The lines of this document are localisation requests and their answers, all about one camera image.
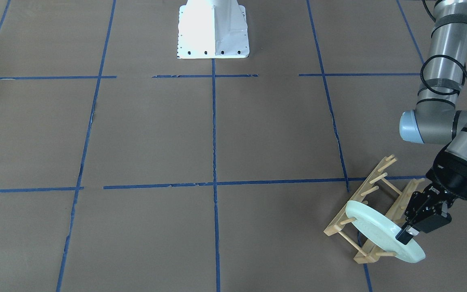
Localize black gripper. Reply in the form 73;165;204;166
395;146;467;245

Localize pale green plate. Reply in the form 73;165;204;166
345;200;426;264

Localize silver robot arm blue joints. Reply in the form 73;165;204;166
400;0;467;153

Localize wooden dish rack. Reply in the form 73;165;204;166
324;155;424;264

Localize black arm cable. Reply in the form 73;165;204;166
420;0;467;207

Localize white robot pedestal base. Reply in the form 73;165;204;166
176;0;250;59

